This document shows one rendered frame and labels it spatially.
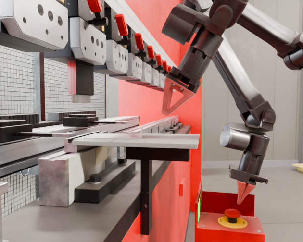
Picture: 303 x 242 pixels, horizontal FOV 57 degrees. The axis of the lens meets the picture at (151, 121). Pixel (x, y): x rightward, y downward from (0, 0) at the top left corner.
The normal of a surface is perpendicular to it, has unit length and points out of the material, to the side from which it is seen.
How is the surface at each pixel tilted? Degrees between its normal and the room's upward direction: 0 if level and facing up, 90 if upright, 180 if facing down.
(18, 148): 90
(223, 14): 118
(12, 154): 90
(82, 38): 90
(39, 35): 90
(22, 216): 0
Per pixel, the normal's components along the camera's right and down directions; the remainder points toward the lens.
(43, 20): 0.98, 0.01
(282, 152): 0.07, 0.06
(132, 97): -0.19, 0.06
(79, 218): 0.00, -1.00
